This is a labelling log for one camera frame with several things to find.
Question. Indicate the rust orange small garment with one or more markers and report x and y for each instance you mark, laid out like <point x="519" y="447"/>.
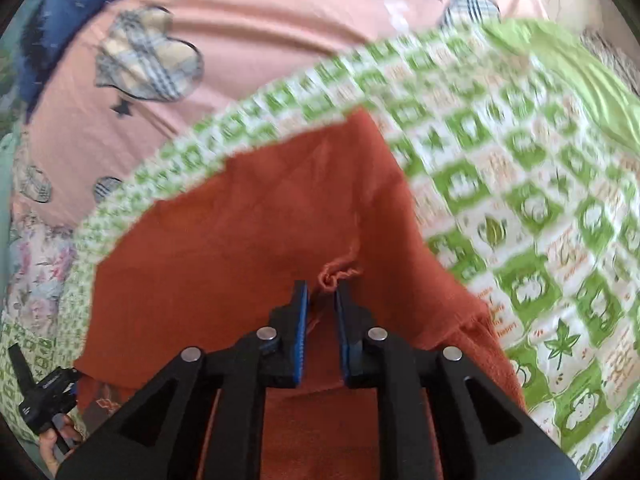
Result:
<point x="240" y="220"/>

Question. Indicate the green checkered printed blanket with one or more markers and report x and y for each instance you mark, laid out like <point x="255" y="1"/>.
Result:
<point x="525" y="170"/>

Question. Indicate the floral print cloth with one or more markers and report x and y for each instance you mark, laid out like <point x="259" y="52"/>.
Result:
<point x="37" y="260"/>

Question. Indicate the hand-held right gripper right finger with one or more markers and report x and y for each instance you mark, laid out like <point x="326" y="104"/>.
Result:
<point x="345" y="340"/>

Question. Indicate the grey patterned pillow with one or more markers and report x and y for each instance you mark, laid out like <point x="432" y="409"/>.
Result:
<point x="607" y="55"/>

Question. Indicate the person's left hand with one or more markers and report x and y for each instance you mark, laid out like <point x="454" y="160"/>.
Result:
<point x="52" y="447"/>

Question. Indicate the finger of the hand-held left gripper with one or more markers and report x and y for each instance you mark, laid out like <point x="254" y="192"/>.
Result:
<point x="20" y="367"/>

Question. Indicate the pink heart print bedsheet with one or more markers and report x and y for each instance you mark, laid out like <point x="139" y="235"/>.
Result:
<point x="270" y="25"/>

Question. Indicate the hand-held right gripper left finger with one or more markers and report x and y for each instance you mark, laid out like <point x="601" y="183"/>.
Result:
<point x="299" y="340"/>

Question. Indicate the dark blue cloth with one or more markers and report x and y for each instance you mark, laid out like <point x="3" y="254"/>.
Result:
<point x="55" y="15"/>

